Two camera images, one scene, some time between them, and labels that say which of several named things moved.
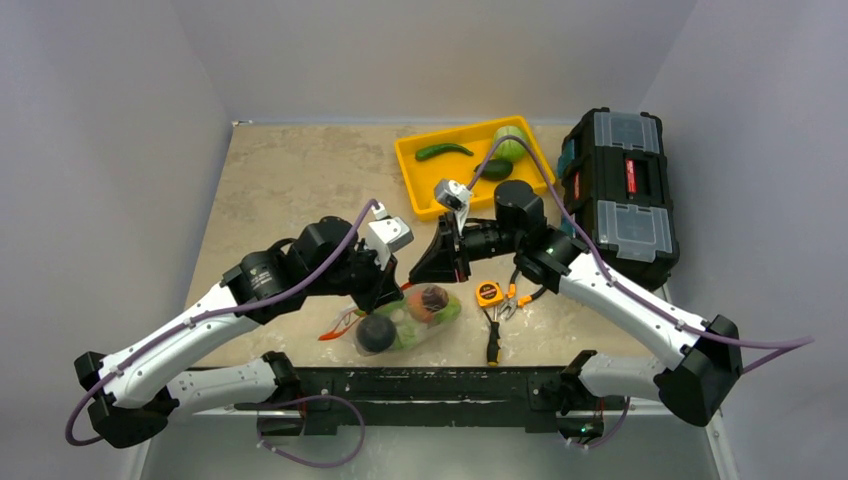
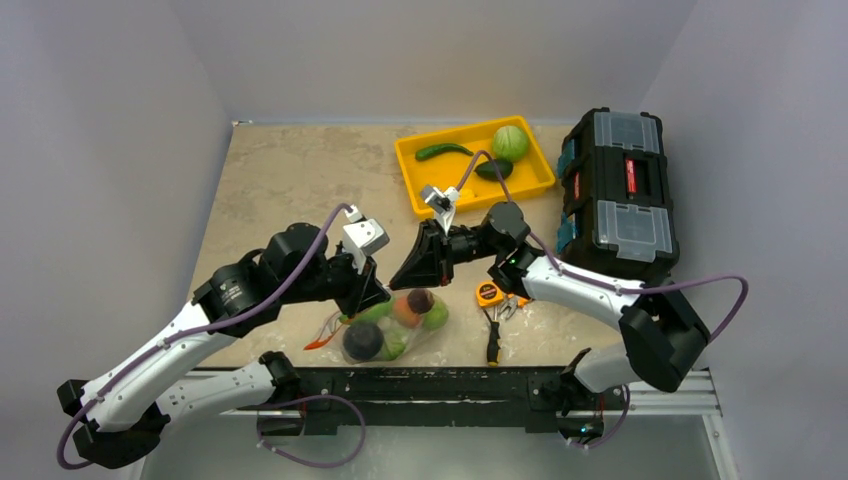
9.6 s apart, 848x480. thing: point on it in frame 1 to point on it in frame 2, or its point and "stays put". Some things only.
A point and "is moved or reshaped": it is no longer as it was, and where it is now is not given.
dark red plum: (434, 298) to (420, 301)
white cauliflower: (408, 329) to (395, 338)
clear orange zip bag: (422, 310) is moved or reshaped
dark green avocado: (495, 169) stays put
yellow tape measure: (489, 294) stays put
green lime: (450, 312) to (437, 316)
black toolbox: (614, 181) stays put
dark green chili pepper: (433, 150) stays put
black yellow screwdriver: (493, 341) stays put
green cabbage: (509, 149) stays put
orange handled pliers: (510, 303) stays put
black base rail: (326, 393) stays put
